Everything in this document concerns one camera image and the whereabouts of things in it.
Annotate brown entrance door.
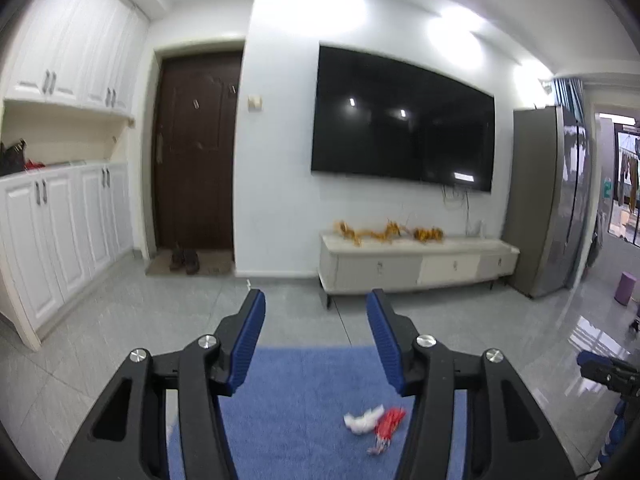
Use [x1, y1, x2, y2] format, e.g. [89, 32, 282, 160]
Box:
[152, 50, 245, 254]

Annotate small golden ornament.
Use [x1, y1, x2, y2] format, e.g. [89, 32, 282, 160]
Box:
[413, 213, 445, 245]

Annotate brown doormat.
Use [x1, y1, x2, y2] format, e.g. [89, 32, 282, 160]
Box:
[144, 252, 235, 277]

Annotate white wall cabinets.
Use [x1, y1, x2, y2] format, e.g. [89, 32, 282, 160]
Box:
[2, 0, 151, 121]

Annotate white crumpled wrapper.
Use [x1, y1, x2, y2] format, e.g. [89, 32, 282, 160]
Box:
[343, 403, 385, 435]

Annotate blue rug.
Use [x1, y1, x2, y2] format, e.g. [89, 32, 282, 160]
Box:
[165, 345, 471, 480]

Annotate white television cables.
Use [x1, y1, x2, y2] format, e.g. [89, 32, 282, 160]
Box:
[442, 184, 474, 234]

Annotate black handbag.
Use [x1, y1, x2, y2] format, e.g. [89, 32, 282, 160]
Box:
[0, 138, 27, 176]

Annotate purple stool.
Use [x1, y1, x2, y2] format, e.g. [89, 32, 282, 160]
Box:
[613, 270, 639, 306]

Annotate blue curtain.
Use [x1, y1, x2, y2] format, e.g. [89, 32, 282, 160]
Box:
[552, 77, 584, 121]

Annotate white floor cabinets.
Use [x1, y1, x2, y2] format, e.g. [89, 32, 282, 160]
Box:
[0, 160, 135, 352]

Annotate long golden dragon ornament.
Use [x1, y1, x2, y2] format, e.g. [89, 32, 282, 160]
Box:
[334, 204, 416, 249]

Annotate wall-mounted black television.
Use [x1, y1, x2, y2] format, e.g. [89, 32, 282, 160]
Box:
[310, 43, 496, 193]

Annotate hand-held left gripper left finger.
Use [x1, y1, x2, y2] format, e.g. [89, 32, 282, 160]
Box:
[55, 288, 267, 480]

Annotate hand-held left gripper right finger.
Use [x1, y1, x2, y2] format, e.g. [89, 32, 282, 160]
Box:
[365, 288, 577, 480]

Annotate white television cabinet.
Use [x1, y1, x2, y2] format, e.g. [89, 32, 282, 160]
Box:
[318, 232, 521, 311]

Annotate grey refrigerator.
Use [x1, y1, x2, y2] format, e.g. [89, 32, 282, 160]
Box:
[501, 104, 591, 300]

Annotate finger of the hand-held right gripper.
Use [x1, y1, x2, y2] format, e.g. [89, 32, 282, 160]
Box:
[575, 351, 615, 385]

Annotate hanging clothes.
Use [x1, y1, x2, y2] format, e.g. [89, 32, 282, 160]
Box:
[617, 152, 640, 214]

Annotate dark hanging jacket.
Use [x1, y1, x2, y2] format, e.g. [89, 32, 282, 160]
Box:
[587, 197, 606, 269]

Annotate dark red snack wrapper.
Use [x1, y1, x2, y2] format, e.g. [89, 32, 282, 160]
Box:
[367, 407, 407, 456]

